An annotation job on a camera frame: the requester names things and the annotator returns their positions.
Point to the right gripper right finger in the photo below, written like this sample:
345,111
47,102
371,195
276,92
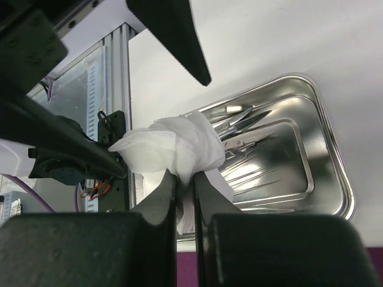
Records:
235,248

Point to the stainless steel instrument tray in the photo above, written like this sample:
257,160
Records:
289,161

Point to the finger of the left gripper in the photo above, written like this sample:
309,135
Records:
171,22
25,121

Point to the white slotted cable duct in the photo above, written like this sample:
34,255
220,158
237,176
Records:
77,95

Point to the aluminium mounting rail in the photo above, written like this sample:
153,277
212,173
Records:
107,30

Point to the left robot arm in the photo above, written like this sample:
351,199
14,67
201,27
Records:
64,15

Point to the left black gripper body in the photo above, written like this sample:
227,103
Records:
30,47

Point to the white gauze pad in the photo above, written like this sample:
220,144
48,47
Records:
183,145

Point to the purple surgical drape cloth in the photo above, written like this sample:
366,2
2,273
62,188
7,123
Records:
187,266

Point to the black-tipped surgical scissors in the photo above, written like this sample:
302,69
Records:
256,118

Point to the plain steel surgical scissors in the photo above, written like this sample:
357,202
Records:
234,124

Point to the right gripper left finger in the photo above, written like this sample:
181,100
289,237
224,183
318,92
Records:
133,248

